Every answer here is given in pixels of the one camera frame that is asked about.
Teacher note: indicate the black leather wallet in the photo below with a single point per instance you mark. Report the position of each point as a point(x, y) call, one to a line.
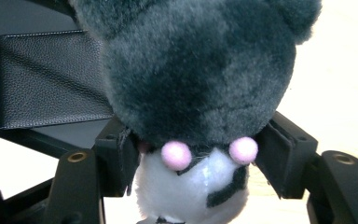
point(49, 81)

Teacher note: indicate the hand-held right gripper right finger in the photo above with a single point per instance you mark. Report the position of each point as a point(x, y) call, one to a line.
point(287, 155)

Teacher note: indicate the black and white plush toy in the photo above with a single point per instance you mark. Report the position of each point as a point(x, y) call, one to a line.
point(199, 77)

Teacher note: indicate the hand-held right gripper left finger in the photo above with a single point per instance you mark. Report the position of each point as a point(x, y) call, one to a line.
point(115, 161)

